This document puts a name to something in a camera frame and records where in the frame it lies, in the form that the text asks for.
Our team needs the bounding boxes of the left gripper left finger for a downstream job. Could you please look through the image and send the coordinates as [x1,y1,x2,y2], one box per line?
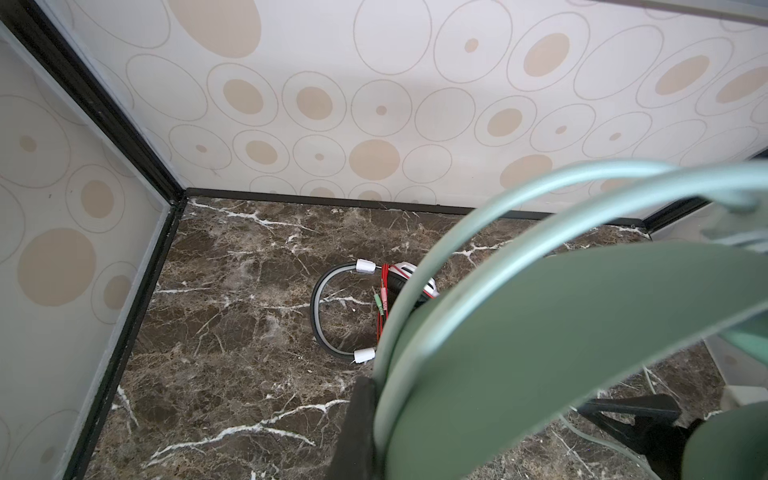
[325,376,380,480]

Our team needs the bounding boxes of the red headphone cable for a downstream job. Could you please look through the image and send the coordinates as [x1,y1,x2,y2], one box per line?
[373,263,434,341]

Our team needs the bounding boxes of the black white headphones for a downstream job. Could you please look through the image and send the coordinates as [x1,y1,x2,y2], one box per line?
[308,259,416,364]

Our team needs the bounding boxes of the mint green headphones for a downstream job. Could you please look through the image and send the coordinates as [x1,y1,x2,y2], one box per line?
[372,160,767,479]

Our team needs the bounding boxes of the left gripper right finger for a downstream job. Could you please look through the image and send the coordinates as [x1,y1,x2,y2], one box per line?
[577,394,702,479]

